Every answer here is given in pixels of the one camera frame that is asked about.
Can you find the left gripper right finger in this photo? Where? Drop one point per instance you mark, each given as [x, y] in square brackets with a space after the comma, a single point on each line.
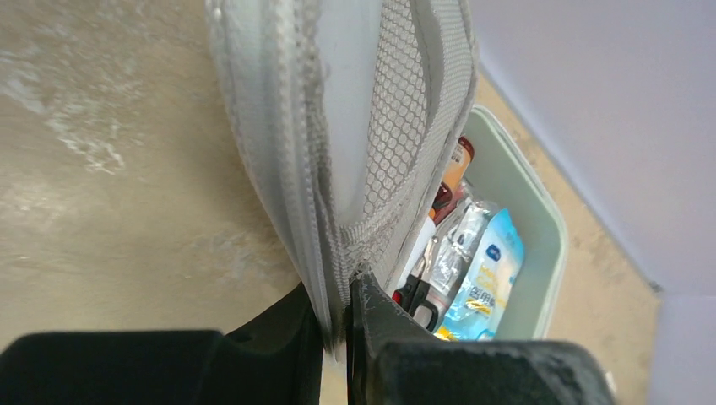
[393, 360]

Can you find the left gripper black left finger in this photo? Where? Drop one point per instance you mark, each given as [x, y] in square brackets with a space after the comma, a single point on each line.
[276, 358]

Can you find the black handled scissors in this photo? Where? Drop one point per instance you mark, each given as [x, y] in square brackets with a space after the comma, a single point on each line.
[412, 295]

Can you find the light blue wipes packet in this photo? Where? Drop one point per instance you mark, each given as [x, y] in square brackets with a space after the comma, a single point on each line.
[481, 300]

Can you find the brown bottle orange cap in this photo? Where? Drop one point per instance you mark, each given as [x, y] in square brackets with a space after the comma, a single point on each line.
[461, 157]

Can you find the grey storage case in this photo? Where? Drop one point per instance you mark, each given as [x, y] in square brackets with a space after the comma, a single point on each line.
[344, 114]

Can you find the white plastic bottle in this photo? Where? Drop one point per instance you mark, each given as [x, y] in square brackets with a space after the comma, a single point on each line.
[426, 232]

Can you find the small white pad packet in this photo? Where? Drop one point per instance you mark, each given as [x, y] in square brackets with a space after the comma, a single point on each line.
[459, 236]

